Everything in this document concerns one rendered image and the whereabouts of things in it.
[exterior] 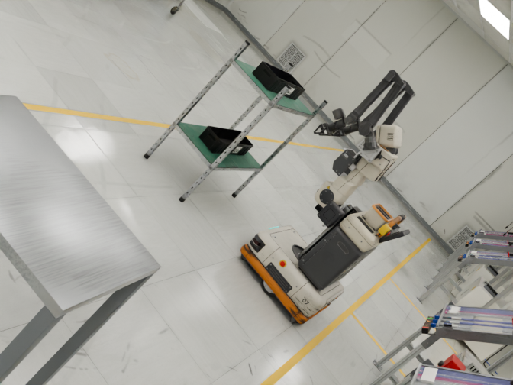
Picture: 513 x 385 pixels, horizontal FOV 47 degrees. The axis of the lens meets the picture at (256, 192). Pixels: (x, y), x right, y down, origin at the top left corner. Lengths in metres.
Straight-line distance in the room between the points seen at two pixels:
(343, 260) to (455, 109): 7.59
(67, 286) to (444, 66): 10.30
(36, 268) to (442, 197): 10.12
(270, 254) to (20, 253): 2.77
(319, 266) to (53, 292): 2.76
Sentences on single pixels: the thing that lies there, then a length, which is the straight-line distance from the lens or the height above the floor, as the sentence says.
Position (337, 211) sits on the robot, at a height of 0.74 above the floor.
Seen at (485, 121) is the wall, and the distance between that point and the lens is 11.19.
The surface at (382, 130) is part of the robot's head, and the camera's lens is 4.01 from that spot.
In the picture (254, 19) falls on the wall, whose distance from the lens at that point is 12.49.
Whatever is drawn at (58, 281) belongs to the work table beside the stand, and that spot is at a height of 0.80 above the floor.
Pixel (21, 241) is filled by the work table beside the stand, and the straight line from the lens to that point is 1.47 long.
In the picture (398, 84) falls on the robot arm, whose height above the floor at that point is 1.58.
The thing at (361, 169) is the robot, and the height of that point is 1.02.
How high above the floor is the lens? 1.65
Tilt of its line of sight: 18 degrees down
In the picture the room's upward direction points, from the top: 45 degrees clockwise
